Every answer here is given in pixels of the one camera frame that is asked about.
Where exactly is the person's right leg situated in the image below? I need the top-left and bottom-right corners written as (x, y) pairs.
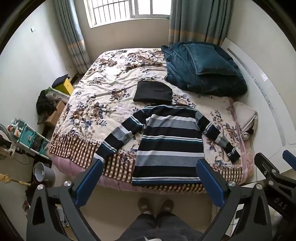
top-left (156, 212), bottom-right (204, 241)

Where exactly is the teal plush blanket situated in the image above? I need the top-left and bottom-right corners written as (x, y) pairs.
top-left (161, 42), bottom-right (248, 97)

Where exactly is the person's leg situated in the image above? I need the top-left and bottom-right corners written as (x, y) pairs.
top-left (117, 212), bottom-right (160, 241)
top-left (156, 212), bottom-right (204, 241)

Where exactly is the grey-blue curtain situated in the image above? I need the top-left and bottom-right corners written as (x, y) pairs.
top-left (54, 0), bottom-right (90, 75)
top-left (168, 0), bottom-right (233, 47)

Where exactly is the barred window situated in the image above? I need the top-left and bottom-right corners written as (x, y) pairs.
top-left (83, 0), bottom-right (173, 29)

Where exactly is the black folded garment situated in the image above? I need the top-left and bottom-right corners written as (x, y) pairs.
top-left (133, 81), bottom-right (173, 104)

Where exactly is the beige folded cloth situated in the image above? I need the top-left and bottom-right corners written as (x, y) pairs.
top-left (232, 101), bottom-right (258, 140)

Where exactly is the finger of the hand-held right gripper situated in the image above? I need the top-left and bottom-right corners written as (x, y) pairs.
top-left (254, 152), bottom-right (281, 183)
top-left (282, 149), bottom-right (296, 173)

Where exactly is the yellow box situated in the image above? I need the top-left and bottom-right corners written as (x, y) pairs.
top-left (55, 77), bottom-right (74, 95)

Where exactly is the white headboard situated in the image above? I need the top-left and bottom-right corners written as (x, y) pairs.
top-left (220, 38), bottom-right (296, 183)

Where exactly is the cardboard box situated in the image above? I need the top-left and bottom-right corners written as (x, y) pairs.
top-left (45, 101), bottom-right (66, 127)

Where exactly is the teal storage cart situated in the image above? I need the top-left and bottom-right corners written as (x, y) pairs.
top-left (9, 118), bottom-right (50, 160)

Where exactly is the floral bed sheet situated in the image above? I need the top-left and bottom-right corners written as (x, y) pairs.
top-left (47, 48), bottom-right (250, 193)

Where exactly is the black cloth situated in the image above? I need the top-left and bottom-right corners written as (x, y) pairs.
top-left (51, 74), bottom-right (70, 88)

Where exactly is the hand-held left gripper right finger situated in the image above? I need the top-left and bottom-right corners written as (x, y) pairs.
top-left (196, 159), bottom-right (272, 241)

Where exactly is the grey slipper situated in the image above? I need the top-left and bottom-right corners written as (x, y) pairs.
top-left (160, 199), bottom-right (174, 212)
top-left (137, 198), bottom-right (152, 212)

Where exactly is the person's left leg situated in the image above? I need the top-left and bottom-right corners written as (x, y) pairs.
top-left (117, 212), bottom-right (160, 241)

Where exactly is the grey bucket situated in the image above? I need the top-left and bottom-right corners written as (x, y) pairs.
top-left (33, 162), bottom-right (56, 183)

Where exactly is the striped knit sweater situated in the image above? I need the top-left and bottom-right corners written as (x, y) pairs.
top-left (94, 104), bottom-right (241, 186)

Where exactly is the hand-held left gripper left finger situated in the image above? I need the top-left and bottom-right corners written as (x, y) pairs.
top-left (26, 159), bottom-right (103, 241)

